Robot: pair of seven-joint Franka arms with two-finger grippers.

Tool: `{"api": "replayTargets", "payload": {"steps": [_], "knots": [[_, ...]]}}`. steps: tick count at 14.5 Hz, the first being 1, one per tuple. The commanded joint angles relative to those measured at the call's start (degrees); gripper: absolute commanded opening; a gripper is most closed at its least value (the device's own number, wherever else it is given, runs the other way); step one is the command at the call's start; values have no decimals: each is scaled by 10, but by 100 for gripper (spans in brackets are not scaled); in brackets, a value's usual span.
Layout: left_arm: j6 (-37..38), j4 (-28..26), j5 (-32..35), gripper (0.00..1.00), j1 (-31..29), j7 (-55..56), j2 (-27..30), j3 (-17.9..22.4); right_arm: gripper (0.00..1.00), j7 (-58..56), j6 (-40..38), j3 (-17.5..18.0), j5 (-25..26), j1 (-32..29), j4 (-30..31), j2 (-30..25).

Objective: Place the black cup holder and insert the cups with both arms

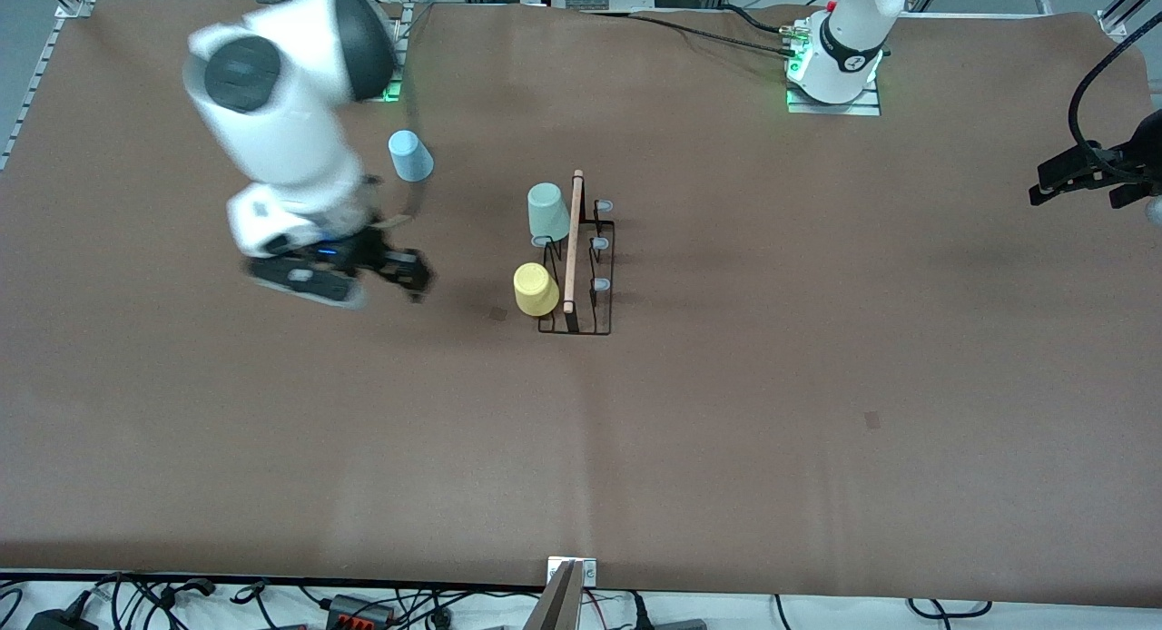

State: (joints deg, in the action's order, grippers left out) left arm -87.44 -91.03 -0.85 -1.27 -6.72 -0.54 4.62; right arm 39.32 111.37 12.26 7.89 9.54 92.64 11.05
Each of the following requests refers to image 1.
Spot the yellow plastic cup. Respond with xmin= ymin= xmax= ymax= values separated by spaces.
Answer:
xmin=514 ymin=262 xmax=561 ymax=319

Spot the mint green plastic cup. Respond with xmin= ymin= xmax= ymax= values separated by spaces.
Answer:
xmin=527 ymin=182 xmax=572 ymax=242

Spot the black wire cup holder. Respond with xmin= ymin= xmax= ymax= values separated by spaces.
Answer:
xmin=528 ymin=170 xmax=617 ymax=338

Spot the light blue plastic cup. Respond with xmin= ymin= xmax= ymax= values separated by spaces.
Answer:
xmin=388 ymin=130 xmax=435 ymax=183

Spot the brown table mat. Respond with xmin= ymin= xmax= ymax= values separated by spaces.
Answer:
xmin=0 ymin=0 xmax=1162 ymax=608

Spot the orange black connector block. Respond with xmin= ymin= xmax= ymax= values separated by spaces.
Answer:
xmin=325 ymin=594 xmax=394 ymax=628

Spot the black power adapter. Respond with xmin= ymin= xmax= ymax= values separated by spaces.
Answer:
xmin=25 ymin=592 xmax=101 ymax=630

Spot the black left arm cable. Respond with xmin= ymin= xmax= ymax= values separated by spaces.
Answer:
xmin=1068 ymin=33 xmax=1162 ymax=152

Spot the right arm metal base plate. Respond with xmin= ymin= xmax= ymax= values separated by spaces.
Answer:
xmin=377 ymin=2 xmax=407 ymax=103

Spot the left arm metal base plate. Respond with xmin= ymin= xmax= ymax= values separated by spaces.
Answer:
xmin=786 ymin=78 xmax=882 ymax=117

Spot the black cable on mat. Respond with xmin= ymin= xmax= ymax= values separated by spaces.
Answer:
xmin=581 ymin=11 xmax=802 ymax=61
xmin=722 ymin=5 xmax=800 ymax=37

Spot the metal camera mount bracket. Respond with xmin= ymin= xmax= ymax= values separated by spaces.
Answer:
xmin=525 ymin=556 xmax=598 ymax=630

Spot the tangled black cable bundle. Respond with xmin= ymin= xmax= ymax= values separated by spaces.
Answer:
xmin=91 ymin=571 xmax=273 ymax=630

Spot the black plug with cable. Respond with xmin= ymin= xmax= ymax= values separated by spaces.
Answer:
xmin=626 ymin=592 xmax=709 ymax=630

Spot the black looped floor cable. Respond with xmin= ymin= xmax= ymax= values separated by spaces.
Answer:
xmin=906 ymin=597 xmax=992 ymax=620

